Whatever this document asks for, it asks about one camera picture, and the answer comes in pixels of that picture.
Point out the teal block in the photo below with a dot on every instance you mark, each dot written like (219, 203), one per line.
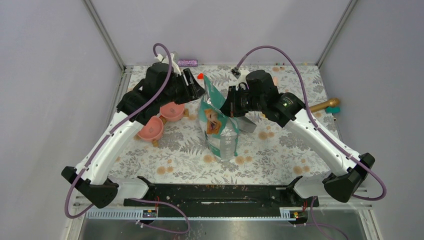
(332, 110)

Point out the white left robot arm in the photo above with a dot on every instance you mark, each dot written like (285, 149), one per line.
(159, 87)

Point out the silver metal scoop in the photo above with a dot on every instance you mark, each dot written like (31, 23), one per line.
(246, 125)

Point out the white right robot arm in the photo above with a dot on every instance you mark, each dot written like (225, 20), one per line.
(346, 166)

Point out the green pet food bag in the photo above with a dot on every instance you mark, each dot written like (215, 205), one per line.
(220, 131)

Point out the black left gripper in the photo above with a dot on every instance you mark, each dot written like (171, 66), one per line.
(196, 90)

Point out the purple glitter toy microphone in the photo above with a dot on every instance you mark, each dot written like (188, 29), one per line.
(187, 63)

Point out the pink double pet bowl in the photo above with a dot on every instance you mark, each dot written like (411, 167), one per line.
(154, 130)

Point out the floral patterned table mat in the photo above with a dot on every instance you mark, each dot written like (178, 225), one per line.
(268, 156)

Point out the gold toy microphone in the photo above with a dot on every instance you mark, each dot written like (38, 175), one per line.
(332, 102)

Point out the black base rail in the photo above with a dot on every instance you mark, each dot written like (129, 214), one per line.
(221, 201)

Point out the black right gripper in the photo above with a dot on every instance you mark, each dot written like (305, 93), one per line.
(230, 106)

